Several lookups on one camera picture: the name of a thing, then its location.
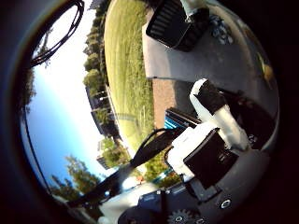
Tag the zebra plush toy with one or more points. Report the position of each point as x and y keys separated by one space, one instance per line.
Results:
x=221 y=31

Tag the black slatted plastic basket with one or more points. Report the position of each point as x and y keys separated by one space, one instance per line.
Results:
x=168 y=25

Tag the blue ribbed box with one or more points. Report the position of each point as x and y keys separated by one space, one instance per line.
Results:
x=174 y=123

